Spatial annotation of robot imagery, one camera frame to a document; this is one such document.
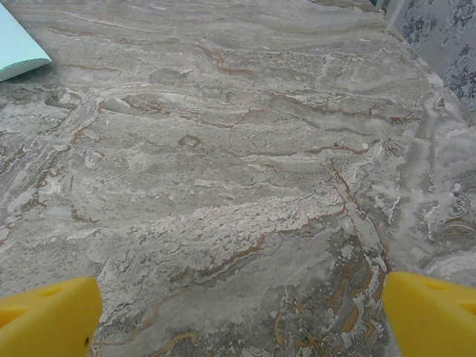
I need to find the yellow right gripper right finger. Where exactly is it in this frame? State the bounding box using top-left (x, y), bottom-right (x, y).
top-left (382, 271), bottom-right (476, 357)

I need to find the aluminium frame post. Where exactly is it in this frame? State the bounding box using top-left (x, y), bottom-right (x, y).
top-left (371, 0), bottom-right (406, 19)

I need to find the teal paper box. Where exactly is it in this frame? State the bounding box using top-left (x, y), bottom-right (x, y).
top-left (0, 2), bottom-right (52, 83)

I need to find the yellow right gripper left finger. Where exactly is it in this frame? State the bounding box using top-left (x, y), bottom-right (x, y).
top-left (0, 276), bottom-right (103, 357)

